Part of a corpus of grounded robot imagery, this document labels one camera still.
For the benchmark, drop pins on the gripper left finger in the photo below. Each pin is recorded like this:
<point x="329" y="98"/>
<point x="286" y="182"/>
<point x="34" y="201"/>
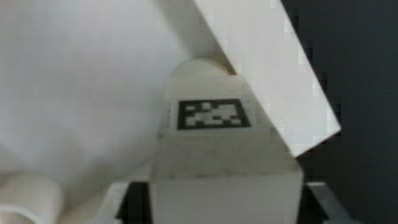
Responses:
<point x="124" y="207"/>

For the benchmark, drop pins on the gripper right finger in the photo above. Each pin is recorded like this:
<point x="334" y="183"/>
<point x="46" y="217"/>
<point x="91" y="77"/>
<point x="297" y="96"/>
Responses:
<point x="322" y="209"/>

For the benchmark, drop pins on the white table leg front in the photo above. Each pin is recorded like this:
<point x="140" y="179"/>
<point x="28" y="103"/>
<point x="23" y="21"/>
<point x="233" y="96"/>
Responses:
<point x="226" y="177"/>

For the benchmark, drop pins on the white square table top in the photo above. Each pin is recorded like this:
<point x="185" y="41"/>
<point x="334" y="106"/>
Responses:
<point x="89" y="54"/>

